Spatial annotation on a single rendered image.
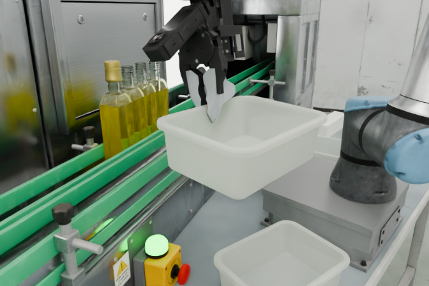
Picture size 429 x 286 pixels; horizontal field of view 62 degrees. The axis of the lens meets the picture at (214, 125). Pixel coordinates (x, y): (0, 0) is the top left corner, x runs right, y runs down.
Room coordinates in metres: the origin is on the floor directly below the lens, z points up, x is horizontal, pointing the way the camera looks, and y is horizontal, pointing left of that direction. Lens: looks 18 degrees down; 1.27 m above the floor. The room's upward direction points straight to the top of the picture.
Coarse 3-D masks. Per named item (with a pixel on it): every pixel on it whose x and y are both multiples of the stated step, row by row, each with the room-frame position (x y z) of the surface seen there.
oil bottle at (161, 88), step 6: (156, 84) 0.93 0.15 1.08; (162, 84) 0.94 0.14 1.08; (156, 90) 0.92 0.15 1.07; (162, 90) 0.94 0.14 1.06; (156, 96) 0.92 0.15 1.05; (162, 96) 0.94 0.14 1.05; (168, 96) 0.97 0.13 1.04; (162, 102) 0.94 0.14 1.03; (168, 102) 0.96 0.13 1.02; (162, 108) 0.93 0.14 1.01; (168, 108) 0.96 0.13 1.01; (162, 114) 0.93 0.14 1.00; (168, 114) 0.96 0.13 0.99
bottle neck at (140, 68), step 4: (136, 64) 0.89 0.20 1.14; (140, 64) 0.89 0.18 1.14; (144, 64) 0.90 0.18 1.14; (136, 68) 0.89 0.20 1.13; (140, 68) 0.89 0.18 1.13; (144, 68) 0.90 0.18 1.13; (136, 72) 0.89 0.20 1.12; (140, 72) 0.89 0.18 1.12; (144, 72) 0.89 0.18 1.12; (136, 76) 0.89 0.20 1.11; (140, 76) 0.89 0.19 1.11; (144, 76) 0.89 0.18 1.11; (136, 80) 0.90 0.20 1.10; (140, 80) 0.89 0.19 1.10; (144, 80) 0.89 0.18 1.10
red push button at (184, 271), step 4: (184, 264) 0.56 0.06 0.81; (188, 264) 0.57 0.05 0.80; (176, 268) 0.56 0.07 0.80; (180, 268) 0.55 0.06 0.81; (184, 268) 0.55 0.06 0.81; (188, 268) 0.56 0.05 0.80; (176, 272) 0.56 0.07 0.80; (180, 272) 0.55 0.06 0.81; (184, 272) 0.55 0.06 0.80; (188, 272) 0.56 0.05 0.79; (176, 276) 0.56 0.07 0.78; (180, 276) 0.54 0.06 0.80; (184, 276) 0.55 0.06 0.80; (188, 276) 0.56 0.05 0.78; (180, 280) 0.54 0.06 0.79; (184, 280) 0.55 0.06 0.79; (180, 284) 0.54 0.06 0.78; (184, 284) 0.55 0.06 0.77
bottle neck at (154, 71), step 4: (148, 60) 0.95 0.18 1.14; (148, 64) 0.95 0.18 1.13; (152, 64) 0.94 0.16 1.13; (156, 64) 0.95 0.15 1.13; (152, 68) 0.94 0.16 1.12; (156, 68) 0.95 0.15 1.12; (152, 72) 0.94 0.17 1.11; (156, 72) 0.95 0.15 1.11; (152, 76) 0.94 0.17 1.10; (156, 76) 0.95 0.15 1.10
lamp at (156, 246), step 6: (150, 240) 0.58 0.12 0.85; (156, 240) 0.57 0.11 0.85; (162, 240) 0.58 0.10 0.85; (150, 246) 0.56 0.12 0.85; (156, 246) 0.56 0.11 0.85; (162, 246) 0.57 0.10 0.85; (168, 246) 0.58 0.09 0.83; (150, 252) 0.56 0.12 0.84; (156, 252) 0.56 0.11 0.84; (162, 252) 0.56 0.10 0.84; (168, 252) 0.58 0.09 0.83; (150, 258) 0.56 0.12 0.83; (156, 258) 0.56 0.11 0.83
